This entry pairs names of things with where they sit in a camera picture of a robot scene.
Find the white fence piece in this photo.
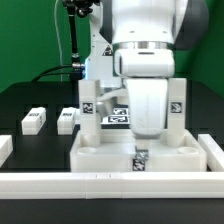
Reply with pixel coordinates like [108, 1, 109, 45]
[198, 134, 224, 172]
[0, 135, 13, 167]

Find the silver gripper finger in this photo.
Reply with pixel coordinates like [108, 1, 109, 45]
[134, 137, 144, 151]

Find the white front fence rail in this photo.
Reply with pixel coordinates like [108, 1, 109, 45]
[0, 172, 224, 199]

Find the fiducial marker sheet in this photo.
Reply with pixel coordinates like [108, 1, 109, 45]
[75, 107, 132, 129]

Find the white right fence piece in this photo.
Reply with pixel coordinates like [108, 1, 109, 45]
[198, 134, 224, 172]

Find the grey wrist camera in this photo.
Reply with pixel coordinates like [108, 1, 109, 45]
[96, 89, 128, 117]

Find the grey thin cable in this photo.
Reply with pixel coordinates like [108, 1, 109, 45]
[54, 0, 65, 82]

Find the white left fence piece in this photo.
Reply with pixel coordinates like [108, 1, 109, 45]
[0, 135, 13, 167]

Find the white desk top tray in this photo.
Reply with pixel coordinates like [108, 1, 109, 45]
[70, 129, 207, 173]

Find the black cable hose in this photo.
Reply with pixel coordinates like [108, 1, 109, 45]
[31, 0, 93, 83]

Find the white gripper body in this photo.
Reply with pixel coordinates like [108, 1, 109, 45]
[127, 78, 168, 138]

